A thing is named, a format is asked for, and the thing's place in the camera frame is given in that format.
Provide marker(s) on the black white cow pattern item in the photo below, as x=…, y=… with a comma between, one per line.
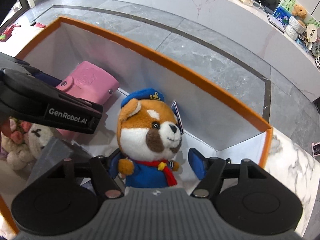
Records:
x=317, y=62

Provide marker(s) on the pink snap wallet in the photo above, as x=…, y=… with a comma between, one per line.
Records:
x=89, y=82

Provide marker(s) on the black gift box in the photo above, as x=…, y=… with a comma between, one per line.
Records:
x=55, y=151

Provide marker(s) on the orange storage box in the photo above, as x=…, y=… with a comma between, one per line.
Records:
x=235, y=200

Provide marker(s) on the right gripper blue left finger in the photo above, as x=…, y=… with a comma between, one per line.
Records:
x=113, y=165

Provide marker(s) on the green blue picture card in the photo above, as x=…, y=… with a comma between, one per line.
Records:
x=285, y=9

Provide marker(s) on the red feather toy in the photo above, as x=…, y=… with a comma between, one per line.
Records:
x=7, y=33

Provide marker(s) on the teddy bear on shelf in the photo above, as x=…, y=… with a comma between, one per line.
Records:
x=300, y=13

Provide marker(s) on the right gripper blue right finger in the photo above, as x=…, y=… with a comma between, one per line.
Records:
x=198, y=163

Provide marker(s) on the cream bear plush with flowers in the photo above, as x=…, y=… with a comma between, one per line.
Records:
x=24, y=144

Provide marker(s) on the white woven pots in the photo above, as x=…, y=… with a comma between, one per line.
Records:
x=295, y=28

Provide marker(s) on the fox plush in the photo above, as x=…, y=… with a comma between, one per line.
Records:
x=149, y=137

